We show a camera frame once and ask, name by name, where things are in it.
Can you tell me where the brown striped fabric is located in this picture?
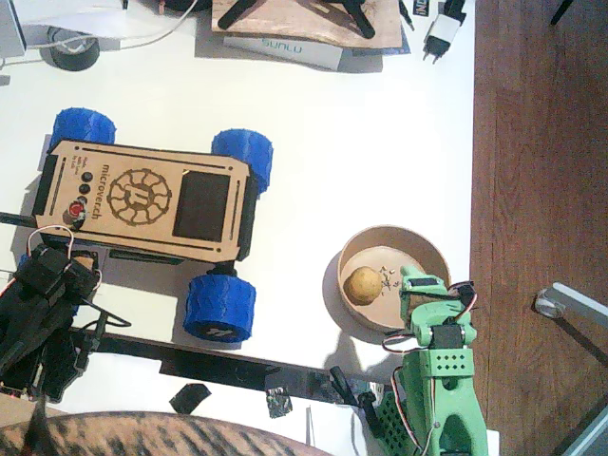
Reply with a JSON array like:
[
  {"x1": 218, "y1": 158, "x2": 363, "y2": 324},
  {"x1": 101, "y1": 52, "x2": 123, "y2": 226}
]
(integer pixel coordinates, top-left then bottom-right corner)
[{"x1": 0, "y1": 410, "x2": 333, "y2": 456}]

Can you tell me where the white red servo wire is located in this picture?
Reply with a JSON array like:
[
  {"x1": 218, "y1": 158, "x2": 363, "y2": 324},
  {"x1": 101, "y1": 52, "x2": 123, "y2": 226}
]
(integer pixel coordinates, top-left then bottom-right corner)
[{"x1": 28, "y1": 226, "x2": 77, "y2": 260}]

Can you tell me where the long black aluminium rail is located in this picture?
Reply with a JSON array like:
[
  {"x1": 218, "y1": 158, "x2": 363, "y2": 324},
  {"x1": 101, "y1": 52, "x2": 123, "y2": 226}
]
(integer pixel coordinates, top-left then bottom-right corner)
[{"x1": 70, "y1": 327, "x2": 376, "y2": 408}]

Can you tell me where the small yellow potato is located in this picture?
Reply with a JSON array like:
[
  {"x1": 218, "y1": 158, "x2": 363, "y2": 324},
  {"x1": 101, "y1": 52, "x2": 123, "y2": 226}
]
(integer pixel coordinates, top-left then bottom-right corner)
[{"x1": 344, "y1": 265, "x2": 384, "y2": 307}]

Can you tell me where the green arm wrist camera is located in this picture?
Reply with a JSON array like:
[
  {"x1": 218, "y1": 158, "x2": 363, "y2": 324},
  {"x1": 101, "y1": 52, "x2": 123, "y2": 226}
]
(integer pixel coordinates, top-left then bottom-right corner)
[{"x1": 446, "y1": 279, "x2": 478, "y2": 313}]

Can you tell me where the white paper sheet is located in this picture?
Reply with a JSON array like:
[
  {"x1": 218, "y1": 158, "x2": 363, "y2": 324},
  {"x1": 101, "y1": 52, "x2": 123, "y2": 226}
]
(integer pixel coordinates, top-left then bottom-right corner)
[{"x1": 16, "y1": 0, "x2": 189, "y2": 42}]

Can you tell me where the grey metal leg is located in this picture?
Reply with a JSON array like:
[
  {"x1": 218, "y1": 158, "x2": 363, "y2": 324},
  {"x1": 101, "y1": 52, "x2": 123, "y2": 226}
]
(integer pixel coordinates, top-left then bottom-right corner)
[{"x1": 534, "y1": 281, "x2": 608, "y2": 367}]

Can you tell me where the black plastic scrap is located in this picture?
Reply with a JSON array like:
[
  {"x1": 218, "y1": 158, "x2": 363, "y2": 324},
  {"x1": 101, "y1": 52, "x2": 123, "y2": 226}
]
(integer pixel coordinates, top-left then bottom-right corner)
[{"x1": 169, "y1": 382, "x2": 212, "y2": 414}]

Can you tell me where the grey metal bar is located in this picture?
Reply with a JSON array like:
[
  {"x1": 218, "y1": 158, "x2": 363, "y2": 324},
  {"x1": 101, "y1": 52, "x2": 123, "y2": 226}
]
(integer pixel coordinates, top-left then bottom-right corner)
[{"x1": 553, "y1": 406, "x2": 608, "y2": 456}]

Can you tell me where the white cable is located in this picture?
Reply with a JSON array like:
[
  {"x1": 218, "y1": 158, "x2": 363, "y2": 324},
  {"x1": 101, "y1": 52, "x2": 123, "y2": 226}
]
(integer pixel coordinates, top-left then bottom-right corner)
[{"x1": 0, "y1": 0, "x2": 200, "y2": 67}]

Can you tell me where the thin black rod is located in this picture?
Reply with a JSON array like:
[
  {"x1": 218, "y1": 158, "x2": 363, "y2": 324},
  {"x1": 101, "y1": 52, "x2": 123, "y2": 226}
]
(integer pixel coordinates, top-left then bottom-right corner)
[{"x1": 0, "y1": 211, "x2": 38, "y2": 228}]

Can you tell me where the black tape roll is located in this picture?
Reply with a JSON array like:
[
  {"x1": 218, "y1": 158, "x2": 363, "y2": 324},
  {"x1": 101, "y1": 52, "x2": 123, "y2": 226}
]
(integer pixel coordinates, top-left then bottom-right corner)
[{"x1": 39, "y1": 26, "x2": 101, "y2": 72}]

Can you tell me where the white black power adapter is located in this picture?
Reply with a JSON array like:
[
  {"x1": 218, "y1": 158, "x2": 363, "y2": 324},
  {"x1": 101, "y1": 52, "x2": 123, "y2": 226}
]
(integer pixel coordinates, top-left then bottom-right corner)
[{"x1": 421, "y1": 0, "x2": 469, "y2": 66}]

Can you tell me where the black spring clamp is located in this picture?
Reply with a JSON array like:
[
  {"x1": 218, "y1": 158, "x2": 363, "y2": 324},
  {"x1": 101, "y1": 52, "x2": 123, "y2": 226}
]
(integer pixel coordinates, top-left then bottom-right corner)
[{"x1": 329, "y1": 365, "x2": 387, "y2": 441}]

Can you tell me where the wooden board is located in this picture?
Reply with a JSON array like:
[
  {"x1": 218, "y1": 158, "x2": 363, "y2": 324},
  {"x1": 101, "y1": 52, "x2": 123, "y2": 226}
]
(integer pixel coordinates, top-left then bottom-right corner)
[{"x1": 210, "y1": 0, "x2": 405, "y2": 51}]

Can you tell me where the black clamp handle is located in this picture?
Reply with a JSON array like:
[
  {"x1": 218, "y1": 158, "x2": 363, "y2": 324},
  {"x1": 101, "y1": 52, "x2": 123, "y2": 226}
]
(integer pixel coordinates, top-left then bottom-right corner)
[
  {"x1": 332, "y1": 0, "x2": 376, "y2": 39},
  {"x1": 217, "y1": 0, "x2": 267, "y2": 31}
]

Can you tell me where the white SUNLU box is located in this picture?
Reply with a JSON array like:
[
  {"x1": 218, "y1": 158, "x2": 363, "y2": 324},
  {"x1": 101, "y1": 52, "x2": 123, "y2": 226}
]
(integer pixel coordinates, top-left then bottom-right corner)
[{"x1": 222, "y1": 31, "x2": 344, "y2": 72}]

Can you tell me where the thin black cable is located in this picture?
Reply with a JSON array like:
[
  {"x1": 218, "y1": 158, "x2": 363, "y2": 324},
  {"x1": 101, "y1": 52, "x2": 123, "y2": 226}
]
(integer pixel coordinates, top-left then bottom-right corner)
[{"x1": 70, "y1": 298, "x2": 133, "y2": 351}]

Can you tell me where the brown paper bowl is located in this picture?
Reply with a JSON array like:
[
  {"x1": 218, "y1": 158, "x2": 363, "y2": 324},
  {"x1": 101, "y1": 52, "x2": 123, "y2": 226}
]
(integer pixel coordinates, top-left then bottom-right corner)
[{"x1": 335, "y1": 226, "x2": 451, "y2": 333}]

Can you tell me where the black round object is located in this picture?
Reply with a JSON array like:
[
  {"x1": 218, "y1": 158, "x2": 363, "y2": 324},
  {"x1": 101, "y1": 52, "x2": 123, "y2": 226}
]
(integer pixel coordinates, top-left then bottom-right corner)
[{"x1": 161, "y1": 0, "x2": 213, "y2": 11}]

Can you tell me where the grey box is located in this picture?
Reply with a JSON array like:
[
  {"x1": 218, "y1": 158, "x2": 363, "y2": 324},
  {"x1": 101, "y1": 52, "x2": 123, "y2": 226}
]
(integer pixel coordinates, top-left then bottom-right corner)
[{"x1": 0, "y1": 0, "x2": 29, "y2": 61}]

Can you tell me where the dark crumpled foil piece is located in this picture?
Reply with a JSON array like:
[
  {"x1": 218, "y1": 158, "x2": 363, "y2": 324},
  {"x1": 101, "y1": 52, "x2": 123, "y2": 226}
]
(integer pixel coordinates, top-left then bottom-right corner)
[{"x1": 265, "y1": 385, "x2": 294, "y2": 419}]

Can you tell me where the black stick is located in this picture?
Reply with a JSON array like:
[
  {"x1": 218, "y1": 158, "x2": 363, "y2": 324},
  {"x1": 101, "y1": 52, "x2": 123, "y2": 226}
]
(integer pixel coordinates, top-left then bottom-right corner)
[{"x1": 549, "y1": 0, "x2": 577, "y2": 26}]

